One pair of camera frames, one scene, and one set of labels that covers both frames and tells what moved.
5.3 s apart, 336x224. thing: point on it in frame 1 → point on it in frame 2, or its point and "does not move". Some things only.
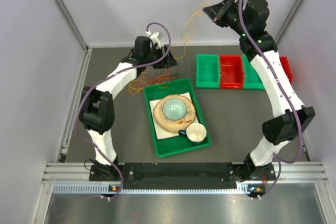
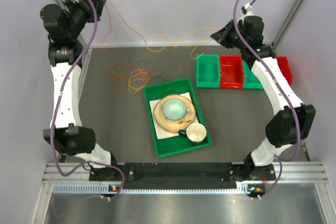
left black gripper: [167, 61] → [84, 4]
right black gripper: [217, 12] → [221, 36]
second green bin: [251, 78] does not move
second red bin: [286, 67] does not move
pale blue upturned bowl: [174, 108] does not move
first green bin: [208, 71] does not move
